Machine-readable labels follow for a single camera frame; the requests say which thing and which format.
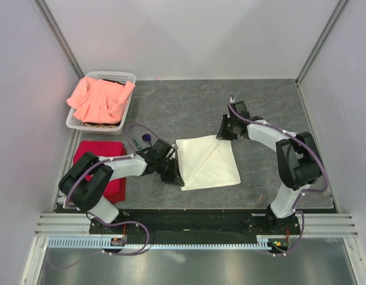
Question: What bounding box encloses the slotted cable duct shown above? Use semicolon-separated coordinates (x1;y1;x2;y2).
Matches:
48;236;273;251

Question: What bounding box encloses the right aluminium frame post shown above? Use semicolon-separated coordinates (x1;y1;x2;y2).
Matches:
295;0;349;87

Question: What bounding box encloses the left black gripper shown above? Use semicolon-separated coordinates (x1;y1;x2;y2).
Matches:
156;156;184;186

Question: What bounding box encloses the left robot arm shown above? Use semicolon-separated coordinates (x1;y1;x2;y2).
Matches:
58;139;185;233

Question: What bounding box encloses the white cloth napkin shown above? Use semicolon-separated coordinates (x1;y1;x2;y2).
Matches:
176;135;241;191

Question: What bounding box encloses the purple cable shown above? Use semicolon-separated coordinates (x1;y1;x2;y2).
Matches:
65;123;163;226
228;94;329;214

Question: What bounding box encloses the white plastic basket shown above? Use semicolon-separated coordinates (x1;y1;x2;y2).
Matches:
66;71;136;135

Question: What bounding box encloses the salmon pink cloth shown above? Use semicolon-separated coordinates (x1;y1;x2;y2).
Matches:
67;77;135;124

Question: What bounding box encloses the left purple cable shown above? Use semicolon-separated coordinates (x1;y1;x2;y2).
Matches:
65;123;163;226

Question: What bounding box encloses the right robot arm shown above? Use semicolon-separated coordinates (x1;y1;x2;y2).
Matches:
216;98;325;234

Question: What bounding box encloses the red folded cloth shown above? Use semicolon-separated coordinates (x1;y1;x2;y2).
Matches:
73;140;127;204

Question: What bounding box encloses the purple handled spoon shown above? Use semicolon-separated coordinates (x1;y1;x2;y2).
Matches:
142;133;153;147

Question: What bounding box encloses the left aluminium frame post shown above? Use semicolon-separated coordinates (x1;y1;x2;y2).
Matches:
33;0;84;79

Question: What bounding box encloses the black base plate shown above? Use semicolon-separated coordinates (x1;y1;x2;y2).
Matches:
90;208;301;236

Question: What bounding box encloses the aluminium frame post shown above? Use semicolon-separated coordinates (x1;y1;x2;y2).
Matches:
295;0;349;87
33;0;84;79

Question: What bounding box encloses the green handled metal spoon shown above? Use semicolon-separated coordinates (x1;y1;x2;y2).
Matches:
131;138;143;151

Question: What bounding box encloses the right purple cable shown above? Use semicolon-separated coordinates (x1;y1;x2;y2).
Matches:
228;94;329;214

